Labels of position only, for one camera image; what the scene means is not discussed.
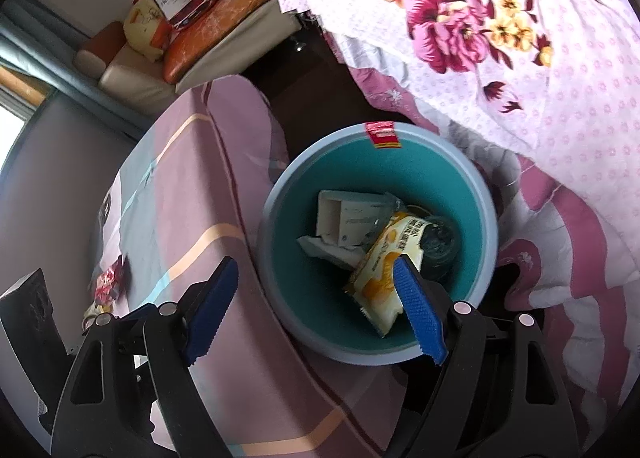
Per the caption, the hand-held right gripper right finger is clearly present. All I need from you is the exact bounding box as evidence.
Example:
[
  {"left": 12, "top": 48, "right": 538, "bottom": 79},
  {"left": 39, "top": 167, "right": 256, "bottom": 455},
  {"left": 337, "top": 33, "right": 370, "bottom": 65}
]
[{"left": 385, "top": 254, "right": 581, "bottom": 458}]

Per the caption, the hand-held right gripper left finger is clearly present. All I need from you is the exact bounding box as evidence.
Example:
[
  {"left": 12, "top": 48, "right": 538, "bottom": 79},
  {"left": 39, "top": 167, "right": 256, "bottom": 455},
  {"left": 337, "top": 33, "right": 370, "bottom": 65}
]
[{"left": 50, "top": 256, "right": 240, "bottom": 458}]

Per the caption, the yellow snack packet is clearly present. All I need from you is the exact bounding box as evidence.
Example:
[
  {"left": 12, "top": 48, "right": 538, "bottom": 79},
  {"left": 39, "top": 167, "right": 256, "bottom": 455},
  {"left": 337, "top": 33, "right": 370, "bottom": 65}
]
[{"left": 344, "top": 212, "right": 432, "bottom": 338}]

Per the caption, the clear plastic bottle blue label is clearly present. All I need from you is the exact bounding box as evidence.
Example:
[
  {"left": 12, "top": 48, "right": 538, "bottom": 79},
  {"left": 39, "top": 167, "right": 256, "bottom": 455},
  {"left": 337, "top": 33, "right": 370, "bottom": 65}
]
[{"left": 417, "top": 215, "right": 460, "bottom": 281}]

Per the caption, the blue trash bin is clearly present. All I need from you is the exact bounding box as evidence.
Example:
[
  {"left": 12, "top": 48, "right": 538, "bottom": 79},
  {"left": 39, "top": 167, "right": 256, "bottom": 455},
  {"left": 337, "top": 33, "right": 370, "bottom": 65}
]
[{"left": 257, "top": 122, "right": 500, "bottom": 366}]

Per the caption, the light blue carton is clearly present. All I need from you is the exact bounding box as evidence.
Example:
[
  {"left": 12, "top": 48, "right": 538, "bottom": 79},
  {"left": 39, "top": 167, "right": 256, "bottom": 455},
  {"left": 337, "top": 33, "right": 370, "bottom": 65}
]
[{"left": 297, "top": 189, "right": 396, "bottom": 271}]

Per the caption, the pale crumpled wrapper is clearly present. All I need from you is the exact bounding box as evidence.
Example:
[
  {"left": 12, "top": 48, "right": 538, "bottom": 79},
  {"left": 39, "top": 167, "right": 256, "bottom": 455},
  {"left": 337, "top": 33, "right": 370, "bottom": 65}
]
[{"left": 82, "top": 303, "right": 113, "bottom": 331}]

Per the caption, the red white crumpled wrapper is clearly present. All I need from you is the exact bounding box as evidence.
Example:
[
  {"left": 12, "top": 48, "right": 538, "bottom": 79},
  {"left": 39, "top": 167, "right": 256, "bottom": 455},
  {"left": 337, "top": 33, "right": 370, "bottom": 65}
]
[{"left": 94, "top": 255, "right": 126, "bottom": 304}]

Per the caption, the pink grey checked tablecloth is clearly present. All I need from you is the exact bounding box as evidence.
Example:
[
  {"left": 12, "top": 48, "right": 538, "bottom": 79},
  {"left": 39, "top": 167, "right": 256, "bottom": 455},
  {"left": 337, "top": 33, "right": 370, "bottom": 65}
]
[{"left": 90, "top": 75, "right": 416, "bottom": 458}]

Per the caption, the beige sofa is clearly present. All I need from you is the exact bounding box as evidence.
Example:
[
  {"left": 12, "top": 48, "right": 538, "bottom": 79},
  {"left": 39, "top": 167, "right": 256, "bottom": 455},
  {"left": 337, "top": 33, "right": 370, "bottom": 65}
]
[{"left": 74, "top": 0, "right": 301, "bottom": 114}]

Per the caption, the orange sofa cushion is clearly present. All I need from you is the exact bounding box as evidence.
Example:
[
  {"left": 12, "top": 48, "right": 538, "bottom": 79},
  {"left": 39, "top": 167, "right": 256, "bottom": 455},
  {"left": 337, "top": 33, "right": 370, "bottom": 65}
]
[{"left": 162, "top": 0, "right": 278, "bottom": 85}]

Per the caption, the yellow pillow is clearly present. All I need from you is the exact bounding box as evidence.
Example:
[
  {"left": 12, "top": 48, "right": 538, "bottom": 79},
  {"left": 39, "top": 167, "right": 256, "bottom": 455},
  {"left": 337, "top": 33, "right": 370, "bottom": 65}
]
[{"left": 123, "top": 0, "right": 173, "bottom": 61}]

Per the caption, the pink floral blanket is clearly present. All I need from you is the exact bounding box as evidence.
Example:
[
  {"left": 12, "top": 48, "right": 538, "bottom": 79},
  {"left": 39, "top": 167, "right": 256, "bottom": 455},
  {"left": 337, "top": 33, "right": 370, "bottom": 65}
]
[{"left": 270, "top": 0, "right": 640, "bottom": 439}]

